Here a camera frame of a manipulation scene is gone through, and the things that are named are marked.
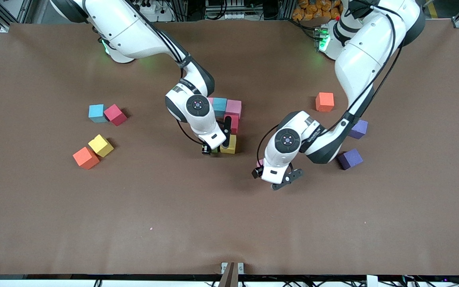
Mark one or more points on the small metal bracket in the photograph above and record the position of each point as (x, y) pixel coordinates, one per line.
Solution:
(224, 267)

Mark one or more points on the yellow foam block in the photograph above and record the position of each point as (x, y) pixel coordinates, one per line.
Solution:
(229, 146)
(101, 145)

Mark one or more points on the crimson foam block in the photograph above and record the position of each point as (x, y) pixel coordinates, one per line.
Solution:
(234, 124)
(115, 114)

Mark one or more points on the orange snack bags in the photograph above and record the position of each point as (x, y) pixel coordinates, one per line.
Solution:
(313, 10)

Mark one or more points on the orange foam block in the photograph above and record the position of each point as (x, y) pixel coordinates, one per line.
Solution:
(324, 101)
(86, 158)

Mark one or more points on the purple foam block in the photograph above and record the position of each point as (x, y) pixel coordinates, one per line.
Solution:
(351, 159)
(360, 129)

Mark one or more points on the green foam block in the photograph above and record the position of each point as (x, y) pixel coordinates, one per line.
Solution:
(215, 150)

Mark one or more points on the white power strip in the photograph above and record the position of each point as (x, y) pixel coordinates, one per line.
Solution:
(155, 8)

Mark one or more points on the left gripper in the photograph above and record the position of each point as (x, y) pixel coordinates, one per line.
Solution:
(257, 172)

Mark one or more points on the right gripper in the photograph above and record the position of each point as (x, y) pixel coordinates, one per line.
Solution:
(206, 150)

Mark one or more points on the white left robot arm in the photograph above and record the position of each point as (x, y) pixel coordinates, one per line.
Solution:
(361, 63)

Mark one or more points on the light blue foam block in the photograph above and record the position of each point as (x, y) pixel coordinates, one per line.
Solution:
(97, 113)
(220, 107)

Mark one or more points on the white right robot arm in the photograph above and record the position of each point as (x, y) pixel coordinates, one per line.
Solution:
(134, 32)

